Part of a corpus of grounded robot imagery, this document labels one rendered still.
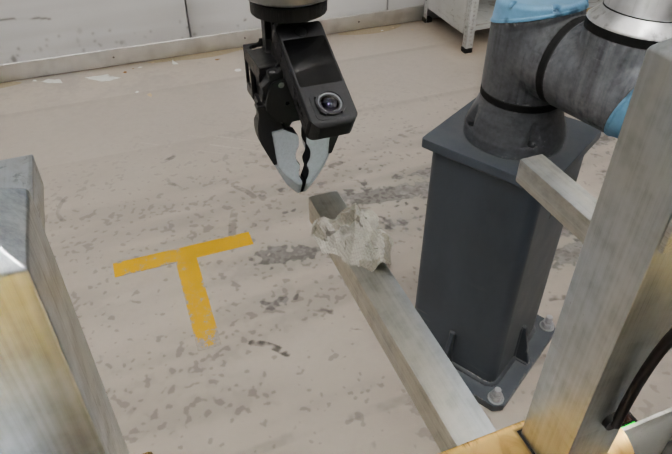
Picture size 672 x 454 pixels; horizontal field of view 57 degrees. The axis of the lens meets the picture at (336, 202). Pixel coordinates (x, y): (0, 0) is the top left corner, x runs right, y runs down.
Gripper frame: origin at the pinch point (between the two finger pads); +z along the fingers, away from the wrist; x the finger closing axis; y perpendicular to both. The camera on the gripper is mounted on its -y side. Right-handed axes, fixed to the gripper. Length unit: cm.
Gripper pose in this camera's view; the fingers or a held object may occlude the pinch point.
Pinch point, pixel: (302, 185)
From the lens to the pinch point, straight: 66.6
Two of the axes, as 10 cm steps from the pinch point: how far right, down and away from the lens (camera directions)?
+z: 0.0, 7.9, 6.1
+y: -3.7, -5.7, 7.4
